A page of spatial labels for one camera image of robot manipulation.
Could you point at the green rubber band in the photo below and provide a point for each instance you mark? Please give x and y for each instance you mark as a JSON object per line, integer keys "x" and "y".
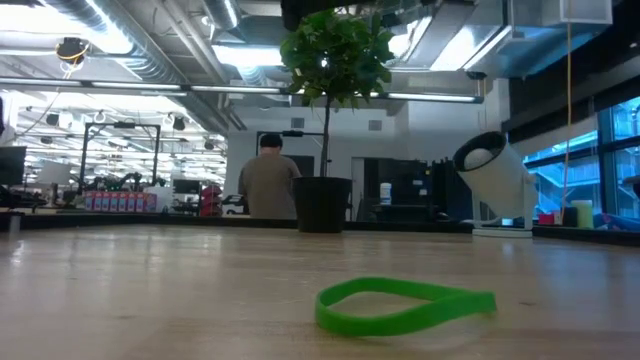
{"x": 400, "y": 322}

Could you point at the green potted plant black pot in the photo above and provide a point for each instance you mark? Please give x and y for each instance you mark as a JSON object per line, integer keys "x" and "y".
{"x": 335, "y": 55}

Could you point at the long ceiling light bar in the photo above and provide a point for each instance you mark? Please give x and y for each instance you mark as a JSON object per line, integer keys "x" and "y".
{"x": 150, "y": 86}

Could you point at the person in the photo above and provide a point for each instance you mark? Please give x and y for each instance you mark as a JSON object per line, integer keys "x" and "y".
{"x": 267, "y": 185}

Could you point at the white canister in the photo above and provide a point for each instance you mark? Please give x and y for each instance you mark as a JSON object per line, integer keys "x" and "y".
{"x": 385, "y": 193}

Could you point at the black cabinet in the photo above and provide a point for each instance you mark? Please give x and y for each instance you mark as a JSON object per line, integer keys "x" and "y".
{"x": 405, "y": 185}

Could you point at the red stacked stools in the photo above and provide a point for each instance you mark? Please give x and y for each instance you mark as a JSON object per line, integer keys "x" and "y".
{"x": 212, "y": 200}

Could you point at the white cylindrical spot lamp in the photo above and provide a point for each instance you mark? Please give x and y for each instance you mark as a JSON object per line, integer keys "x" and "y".
{"x": 505, "y": 175}

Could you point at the pink carton row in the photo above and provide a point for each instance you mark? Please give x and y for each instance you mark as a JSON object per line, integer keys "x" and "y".
{"x": 120, "y": 201}

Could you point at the small red box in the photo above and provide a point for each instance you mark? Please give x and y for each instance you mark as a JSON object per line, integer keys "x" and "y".
{"x": 546, "y": 218}

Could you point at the black computer monitor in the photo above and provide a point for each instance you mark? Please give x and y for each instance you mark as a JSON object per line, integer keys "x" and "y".
{"x": 12, "y": 165}

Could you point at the yellow-green cup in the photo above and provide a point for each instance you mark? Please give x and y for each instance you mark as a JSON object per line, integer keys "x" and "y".
{"x": 582, "y": 214}

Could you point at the black camera gantry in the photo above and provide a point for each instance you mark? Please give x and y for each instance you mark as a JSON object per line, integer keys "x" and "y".
{"x": 295, "y": 133}
{"x": 120, "y": 125}

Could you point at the black ceiling dome camera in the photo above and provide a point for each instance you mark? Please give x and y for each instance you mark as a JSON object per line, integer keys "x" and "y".
{"x": 72, "y": 50}

